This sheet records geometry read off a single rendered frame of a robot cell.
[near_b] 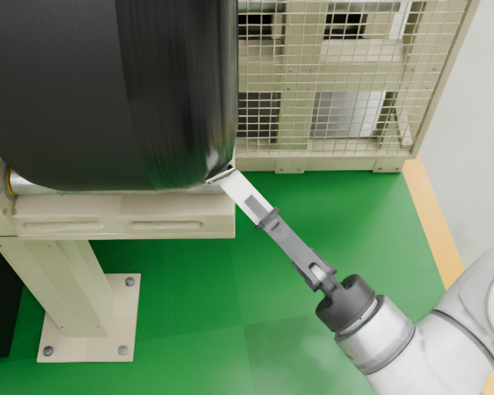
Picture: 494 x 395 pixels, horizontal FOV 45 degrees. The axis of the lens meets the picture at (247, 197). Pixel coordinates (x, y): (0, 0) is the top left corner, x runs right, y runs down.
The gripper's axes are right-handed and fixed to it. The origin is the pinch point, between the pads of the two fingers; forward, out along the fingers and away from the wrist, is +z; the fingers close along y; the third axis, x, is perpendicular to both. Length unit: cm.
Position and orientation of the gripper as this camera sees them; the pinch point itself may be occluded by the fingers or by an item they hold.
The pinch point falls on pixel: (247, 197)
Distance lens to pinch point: 76.0
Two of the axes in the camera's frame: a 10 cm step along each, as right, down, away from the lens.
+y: 0.0, 0.4, 10.0
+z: -6.8, -7.3, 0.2
